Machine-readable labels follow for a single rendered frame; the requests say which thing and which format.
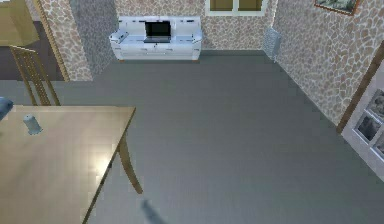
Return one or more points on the blue grey object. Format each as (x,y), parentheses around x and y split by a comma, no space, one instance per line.
(4,106)

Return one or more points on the window with pale frame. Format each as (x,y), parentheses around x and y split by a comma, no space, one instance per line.
(236,6)

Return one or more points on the wooden slatted chair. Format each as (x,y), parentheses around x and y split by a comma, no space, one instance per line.
(33,75)

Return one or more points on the wooden room door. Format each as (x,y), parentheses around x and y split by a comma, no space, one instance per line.
(16,23)

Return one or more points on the small grey shaker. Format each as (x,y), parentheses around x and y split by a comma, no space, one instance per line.
(32,124)

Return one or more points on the white glazed room door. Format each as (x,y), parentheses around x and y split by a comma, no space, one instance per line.
(366,130)

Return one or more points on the black laptop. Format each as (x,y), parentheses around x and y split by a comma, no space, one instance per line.
(158,30)

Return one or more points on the wooden dining table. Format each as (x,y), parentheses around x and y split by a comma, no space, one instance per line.
(56,166)

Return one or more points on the framed wall picture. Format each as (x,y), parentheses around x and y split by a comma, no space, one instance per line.
(337,5)

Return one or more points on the white sofa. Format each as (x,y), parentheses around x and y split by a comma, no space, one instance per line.
(160,48)

